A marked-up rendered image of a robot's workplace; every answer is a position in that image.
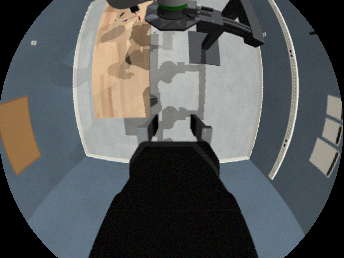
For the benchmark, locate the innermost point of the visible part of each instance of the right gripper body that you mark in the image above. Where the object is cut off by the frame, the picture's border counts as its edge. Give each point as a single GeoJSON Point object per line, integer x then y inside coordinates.
{"type": "Point", "coordinates": [134, 9]}

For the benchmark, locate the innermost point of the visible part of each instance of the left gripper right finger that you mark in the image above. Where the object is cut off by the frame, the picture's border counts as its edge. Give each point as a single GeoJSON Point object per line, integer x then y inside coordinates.
{"type": "Point", "coordinates": [200, 130]}

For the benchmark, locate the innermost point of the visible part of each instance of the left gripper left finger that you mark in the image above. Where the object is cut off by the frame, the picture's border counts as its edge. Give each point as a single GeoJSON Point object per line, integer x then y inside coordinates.
{"type": "Point", "coordinates": [148, 130]}

